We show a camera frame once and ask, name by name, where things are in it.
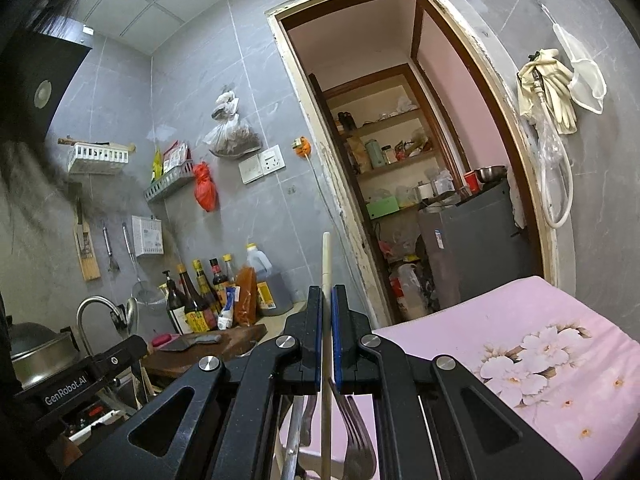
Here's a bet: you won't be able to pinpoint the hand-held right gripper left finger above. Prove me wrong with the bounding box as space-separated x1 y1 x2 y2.
62 285 324 480

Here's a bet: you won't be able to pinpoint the cleaver knife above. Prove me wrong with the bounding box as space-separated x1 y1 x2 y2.
162 333 222 352

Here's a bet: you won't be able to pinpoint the dark sauce bottle red cap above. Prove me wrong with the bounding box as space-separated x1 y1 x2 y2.
208 258 231 307

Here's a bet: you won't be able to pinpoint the metal mesh skimmer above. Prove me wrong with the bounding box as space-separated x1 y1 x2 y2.
122 222 156 307

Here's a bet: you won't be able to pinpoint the green thermos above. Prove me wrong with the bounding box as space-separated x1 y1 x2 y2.
364 138 384 170

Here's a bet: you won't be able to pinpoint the white plastic jug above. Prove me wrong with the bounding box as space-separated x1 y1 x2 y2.
389 262 424 322

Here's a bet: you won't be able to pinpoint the white slotted wall basket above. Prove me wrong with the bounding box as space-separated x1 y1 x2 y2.
67 142 130 176

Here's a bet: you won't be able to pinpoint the metal wall shelf rack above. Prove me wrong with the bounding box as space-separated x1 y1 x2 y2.
143 159 196 205

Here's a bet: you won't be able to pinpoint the pink floral blanket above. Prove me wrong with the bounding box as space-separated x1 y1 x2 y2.
300 275 640 480

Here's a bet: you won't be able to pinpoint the metal fork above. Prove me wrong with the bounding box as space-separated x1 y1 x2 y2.
334 393 377 480

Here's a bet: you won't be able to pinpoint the large cooking oil jug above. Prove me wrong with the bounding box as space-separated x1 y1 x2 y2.
244 243 296 317

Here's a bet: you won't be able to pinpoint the white wall box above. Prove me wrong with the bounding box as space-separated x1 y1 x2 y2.
131 214 165 258

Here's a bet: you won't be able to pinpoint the metal peeler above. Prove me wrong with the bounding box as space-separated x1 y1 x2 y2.
102 222 121 274

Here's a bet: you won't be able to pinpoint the black range hood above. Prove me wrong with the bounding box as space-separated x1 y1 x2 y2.
9 29 94 147

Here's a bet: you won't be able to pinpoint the white mesh strainer bag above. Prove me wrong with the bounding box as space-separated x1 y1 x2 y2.
552 22 608 115

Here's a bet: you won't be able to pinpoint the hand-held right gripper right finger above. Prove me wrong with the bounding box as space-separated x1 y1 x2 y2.
330 284 579 480

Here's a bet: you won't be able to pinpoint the white blue tube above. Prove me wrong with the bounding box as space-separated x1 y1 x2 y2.
217 287 242 331

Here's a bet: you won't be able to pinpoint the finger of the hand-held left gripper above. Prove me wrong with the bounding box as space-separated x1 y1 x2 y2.
91 335 151 378

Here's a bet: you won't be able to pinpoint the green box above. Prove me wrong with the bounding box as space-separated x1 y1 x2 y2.
365 196 401 220

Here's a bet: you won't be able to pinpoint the metal pot with lid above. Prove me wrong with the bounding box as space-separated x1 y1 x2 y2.
7 322 77 392

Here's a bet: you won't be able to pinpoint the wooden door frame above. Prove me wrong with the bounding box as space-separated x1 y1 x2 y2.
266 0 577 327

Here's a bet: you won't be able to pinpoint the soy sauce bottle yellow label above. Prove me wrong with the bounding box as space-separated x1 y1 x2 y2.
178 264 219 334

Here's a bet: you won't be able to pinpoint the orange sauce pouch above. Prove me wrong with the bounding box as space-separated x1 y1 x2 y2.
234 265 259 326

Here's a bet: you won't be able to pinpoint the grey refrigerator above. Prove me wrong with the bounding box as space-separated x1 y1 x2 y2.
417 179 539 312

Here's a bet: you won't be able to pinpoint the metal spoon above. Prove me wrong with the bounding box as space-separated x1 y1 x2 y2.
282 394 315 480

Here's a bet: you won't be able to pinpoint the metal faucet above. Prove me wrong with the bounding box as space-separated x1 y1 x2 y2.
75 296 127 357

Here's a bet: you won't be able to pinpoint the white hose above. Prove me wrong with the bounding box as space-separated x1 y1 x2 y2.
536 109 574 230

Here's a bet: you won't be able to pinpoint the metal bowl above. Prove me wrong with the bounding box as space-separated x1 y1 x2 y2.
473 164 509 185

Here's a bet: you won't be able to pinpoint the clear bag with dark contents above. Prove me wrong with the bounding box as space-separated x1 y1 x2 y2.
202 90 264 160

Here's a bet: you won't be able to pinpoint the cream rubber gloves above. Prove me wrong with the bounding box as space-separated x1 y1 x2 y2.
516 48 579 135

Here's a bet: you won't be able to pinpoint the dark sauce bottle yellow cap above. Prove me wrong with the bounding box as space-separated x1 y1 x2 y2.
192 258 224 312

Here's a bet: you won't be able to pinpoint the wooden knife holder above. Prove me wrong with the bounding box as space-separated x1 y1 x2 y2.
73 197 101 282

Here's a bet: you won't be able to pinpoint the white wall socket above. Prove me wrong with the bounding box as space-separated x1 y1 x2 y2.
238 144 285 185

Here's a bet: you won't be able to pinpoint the dark pump bottle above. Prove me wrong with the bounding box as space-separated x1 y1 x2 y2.
164 270 194 335

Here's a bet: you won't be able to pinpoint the wooden chopstick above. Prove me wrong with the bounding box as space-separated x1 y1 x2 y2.
320 231 335 480

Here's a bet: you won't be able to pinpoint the red plastic bag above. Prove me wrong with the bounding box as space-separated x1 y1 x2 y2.
193 161 220 213

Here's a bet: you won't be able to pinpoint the wooden cutting board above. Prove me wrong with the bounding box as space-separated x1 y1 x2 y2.
142 323 269 379

